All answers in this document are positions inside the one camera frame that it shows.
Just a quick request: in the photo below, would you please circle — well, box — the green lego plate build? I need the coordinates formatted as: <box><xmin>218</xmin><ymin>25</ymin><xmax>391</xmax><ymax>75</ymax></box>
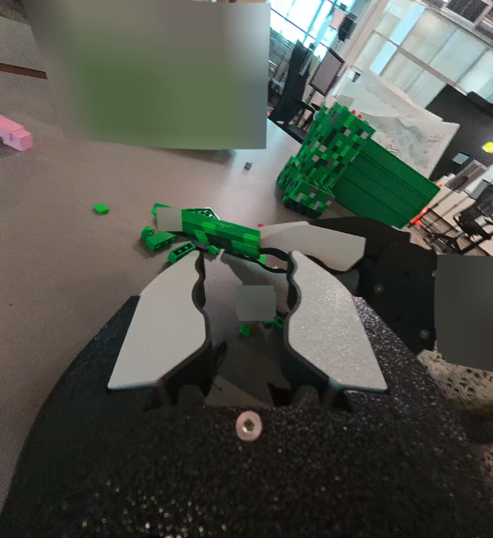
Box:
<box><xmin>181</xmin><ymin>208</ymin><xmax>261</xmax><ymax>258</ymax></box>

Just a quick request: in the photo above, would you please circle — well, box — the person's right forearm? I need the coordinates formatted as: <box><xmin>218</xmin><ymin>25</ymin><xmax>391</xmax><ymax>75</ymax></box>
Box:
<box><xmin>416</xmin><ymin>349</ymin><xmax>493</xmax><ymax>405</ymax></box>

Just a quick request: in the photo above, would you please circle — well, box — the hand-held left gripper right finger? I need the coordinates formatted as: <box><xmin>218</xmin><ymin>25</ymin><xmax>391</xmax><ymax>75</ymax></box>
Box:
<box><xmin>285</xmin><ymin>251</ymin><xmax>388</xmax><ymax>393</ymax></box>

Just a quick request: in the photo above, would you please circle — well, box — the large green box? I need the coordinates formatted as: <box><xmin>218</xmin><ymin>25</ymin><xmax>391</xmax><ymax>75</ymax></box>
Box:
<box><xmin>335</xmin><ymin>139</ymin><xmax>441</xmax><ymax>230</ymax></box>

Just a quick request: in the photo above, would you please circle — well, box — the white printed board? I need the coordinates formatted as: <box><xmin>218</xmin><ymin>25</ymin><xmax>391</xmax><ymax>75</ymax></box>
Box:
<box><xmin>335</xmin><ymin>78</ymin><xmax>460</xmax><ymax>179</ymax></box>

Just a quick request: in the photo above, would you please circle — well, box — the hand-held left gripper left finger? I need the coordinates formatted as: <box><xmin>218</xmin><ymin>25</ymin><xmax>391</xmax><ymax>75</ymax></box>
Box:
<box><xmin>108</xmin><ymin>251</ymin><xmax>211</xmax><ymax>391</ymax></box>

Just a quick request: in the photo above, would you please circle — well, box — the black wall panel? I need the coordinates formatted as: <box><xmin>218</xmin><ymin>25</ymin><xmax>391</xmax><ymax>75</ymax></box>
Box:
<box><xmin>425</xmin><ymin>84</ymin><xmax>493</xmax><ymax>181</ymax></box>

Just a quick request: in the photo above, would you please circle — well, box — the green lego creeper figure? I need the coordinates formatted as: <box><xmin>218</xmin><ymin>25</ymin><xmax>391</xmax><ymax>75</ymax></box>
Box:
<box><xmin>277</xmin><ymin>103</ymin><xmax>376</xmax><ymax>220</ymax></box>

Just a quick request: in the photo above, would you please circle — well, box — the black monitor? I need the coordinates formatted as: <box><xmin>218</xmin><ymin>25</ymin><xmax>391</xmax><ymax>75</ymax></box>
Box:
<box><xmin>309</xmin><ymin>47</ymin><xmax>346</xmax><ymax>96</ymax></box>

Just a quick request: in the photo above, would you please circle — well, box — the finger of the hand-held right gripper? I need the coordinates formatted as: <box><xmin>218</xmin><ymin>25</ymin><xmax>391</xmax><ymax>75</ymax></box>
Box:
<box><xmin>221</xmin><ymin>251</ymin><xmax>292</xmax><ymax>315</ymax></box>
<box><xmin>260</xmin><ymin>221</ymin><xmax>367</xmax><ymax>272</ymax></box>

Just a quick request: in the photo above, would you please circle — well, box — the black office chair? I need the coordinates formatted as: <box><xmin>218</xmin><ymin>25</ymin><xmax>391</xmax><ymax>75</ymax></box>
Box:
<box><xmin>454</xmin><ymin>184</ymin><xmax>493</xmax><ymax>255</ymax></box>

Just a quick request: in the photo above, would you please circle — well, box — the pink lego pig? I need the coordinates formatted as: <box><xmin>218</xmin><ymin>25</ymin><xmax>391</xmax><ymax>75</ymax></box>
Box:
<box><xmin>0</xmin><ymin>93</ymin><xmax>34</xmax><ymax>153</ymax></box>

